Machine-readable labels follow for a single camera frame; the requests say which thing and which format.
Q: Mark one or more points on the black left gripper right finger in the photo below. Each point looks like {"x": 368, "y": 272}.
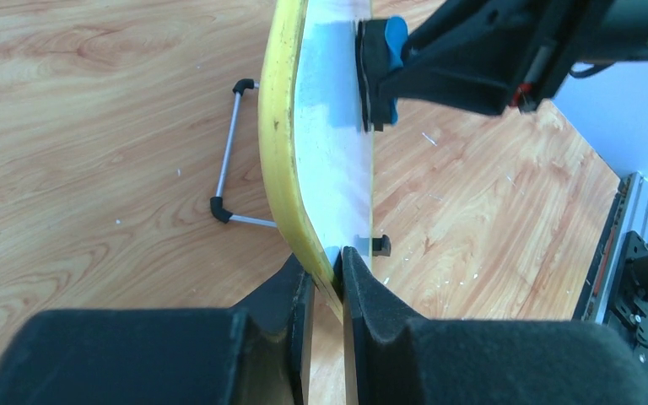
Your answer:
{"x": 394, "y": 355}

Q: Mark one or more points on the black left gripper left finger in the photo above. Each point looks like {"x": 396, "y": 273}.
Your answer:
{"x": 254, "y": 352}

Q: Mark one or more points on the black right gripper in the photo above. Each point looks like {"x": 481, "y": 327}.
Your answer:
{"x": 483, "y": 56}

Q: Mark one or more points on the blue black whiteboard eraser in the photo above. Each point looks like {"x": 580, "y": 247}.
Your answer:
{"x": 378, "y": 52}

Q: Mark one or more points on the yellow-framed whiteboard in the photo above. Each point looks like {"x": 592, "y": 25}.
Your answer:
{"x": 316, "y": 151}

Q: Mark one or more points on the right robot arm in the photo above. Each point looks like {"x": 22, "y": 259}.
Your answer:
{"x": 623, "y": 38}

